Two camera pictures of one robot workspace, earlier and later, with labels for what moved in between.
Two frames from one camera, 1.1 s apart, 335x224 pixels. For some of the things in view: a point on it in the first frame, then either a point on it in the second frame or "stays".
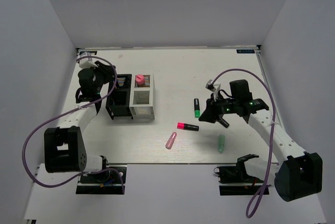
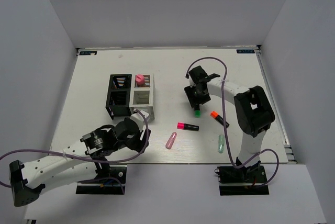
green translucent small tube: x=221 y=143 stays
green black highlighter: x=197 y=108 stays
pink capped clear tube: x=140 y=80 stays
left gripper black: x=106 y=69 → x=138 y=144
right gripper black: x=211 y=113 → x=193 y=100
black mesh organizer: x=119 y=102 stays
